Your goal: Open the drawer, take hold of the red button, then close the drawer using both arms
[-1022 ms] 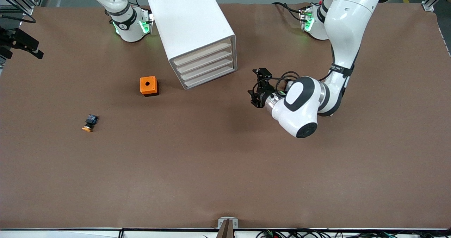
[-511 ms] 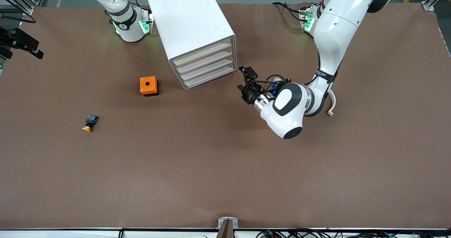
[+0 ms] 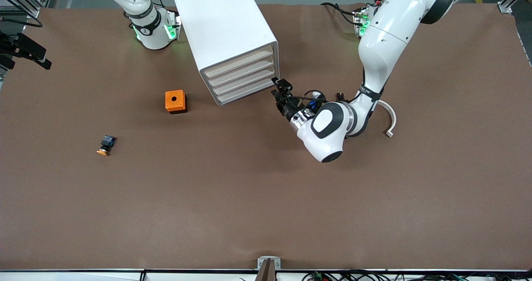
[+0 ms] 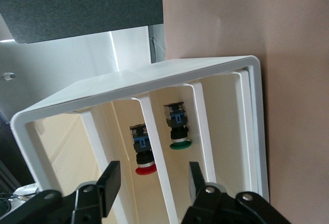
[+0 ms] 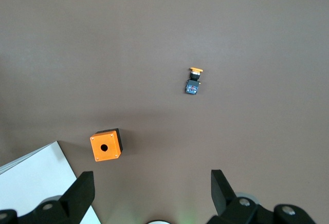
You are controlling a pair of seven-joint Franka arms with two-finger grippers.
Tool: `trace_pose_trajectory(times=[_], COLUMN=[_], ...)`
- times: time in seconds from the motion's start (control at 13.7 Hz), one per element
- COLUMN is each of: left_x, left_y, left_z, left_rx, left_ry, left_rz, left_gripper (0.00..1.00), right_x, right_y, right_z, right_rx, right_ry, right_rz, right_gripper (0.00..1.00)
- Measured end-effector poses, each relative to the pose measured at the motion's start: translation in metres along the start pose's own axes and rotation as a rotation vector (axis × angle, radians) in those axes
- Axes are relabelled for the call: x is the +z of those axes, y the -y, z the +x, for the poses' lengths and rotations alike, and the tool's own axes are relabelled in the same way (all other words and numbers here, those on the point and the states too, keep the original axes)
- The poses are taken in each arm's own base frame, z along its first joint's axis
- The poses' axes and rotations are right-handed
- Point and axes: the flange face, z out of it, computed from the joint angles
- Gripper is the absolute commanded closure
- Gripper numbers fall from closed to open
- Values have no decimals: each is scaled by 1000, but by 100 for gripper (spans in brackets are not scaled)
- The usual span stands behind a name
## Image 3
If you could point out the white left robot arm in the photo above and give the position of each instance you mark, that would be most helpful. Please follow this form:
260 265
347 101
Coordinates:
382 44

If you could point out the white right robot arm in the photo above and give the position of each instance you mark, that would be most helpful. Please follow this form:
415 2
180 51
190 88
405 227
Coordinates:
151 31

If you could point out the orange box with hole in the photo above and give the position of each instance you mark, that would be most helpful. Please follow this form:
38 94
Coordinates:
174 100

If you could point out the brown table cover mat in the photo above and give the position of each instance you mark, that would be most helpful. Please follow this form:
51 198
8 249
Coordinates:
266 198

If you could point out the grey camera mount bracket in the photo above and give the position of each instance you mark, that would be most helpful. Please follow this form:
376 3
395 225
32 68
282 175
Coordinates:
269 264

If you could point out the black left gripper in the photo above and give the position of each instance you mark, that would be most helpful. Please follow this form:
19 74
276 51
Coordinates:
289 107

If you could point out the white curved bracket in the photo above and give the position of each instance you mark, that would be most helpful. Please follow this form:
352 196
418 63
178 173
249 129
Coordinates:
392 119

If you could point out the black white-faced switch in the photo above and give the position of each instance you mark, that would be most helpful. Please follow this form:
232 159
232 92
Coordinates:
341 95

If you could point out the orange-capped push button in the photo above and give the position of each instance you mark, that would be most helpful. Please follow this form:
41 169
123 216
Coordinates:
106 144

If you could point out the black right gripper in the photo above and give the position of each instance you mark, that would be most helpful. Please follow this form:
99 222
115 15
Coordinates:
6 46

